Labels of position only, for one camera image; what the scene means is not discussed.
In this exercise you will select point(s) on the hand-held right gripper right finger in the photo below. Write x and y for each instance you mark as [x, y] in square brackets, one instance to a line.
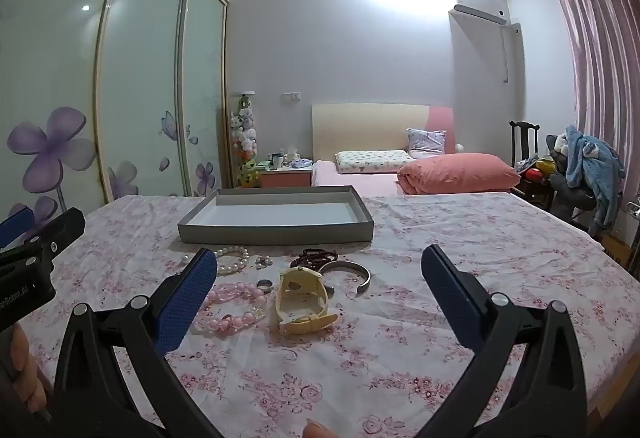
[450, 298]

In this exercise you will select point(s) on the red and yellow toys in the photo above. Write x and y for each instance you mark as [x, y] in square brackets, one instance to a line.
[537, 170]

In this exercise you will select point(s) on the grey cardboard box tray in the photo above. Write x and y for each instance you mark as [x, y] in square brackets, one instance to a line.
[280, 213]

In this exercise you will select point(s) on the wall switch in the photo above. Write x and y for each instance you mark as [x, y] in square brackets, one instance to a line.
[292, 95]

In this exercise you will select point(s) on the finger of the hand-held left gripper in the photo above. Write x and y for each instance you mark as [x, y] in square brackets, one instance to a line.
[17, 222]
[62, 225]

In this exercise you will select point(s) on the pink nightstand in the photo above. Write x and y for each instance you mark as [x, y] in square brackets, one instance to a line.
[285, 178]

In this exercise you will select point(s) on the dark wooden chair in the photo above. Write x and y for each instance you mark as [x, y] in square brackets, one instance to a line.
[524, 142]

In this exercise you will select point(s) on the pink bed sheet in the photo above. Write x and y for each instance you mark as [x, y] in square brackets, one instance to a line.
[350, 179]

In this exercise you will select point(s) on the small lilac pillow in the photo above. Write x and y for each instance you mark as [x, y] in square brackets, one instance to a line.
[426, 142]

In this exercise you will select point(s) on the pink folded quilt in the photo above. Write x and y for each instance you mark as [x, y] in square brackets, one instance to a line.
[460, 172]

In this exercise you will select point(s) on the white pipe cover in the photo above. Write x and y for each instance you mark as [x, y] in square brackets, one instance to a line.
[510, 52]

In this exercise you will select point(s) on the white printed pillow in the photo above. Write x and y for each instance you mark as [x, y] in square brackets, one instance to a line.
[372, 161]

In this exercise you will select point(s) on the blue fleece garment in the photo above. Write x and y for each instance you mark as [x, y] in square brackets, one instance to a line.
[595, 162]

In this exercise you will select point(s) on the beige and pink headboard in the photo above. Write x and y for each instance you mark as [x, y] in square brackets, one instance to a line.
[370, 127]

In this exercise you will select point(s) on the cream wrist watch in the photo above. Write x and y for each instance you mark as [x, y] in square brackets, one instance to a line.
[300, 303]

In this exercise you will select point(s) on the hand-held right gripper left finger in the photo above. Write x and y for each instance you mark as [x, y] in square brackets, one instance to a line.
[184, 305]

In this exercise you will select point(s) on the white air conditioner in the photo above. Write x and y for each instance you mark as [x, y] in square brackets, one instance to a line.
[480, 3]

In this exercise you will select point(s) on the person's right hand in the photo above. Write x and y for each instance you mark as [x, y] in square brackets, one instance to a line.
[322, 430]

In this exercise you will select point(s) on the pink curtain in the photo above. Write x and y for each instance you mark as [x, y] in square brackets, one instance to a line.
[600, 67]

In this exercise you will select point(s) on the stack of plush toys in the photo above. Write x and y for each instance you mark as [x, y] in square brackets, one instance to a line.
[246, 137]

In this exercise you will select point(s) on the person's left hand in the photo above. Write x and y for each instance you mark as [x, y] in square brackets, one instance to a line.
[22, 370]

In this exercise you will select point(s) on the silver cuff bangle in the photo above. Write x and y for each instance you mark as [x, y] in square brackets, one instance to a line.
[350, 268]

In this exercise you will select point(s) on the flower-print sliding wardrobe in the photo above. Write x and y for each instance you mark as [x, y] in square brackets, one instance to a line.
[140, 67]

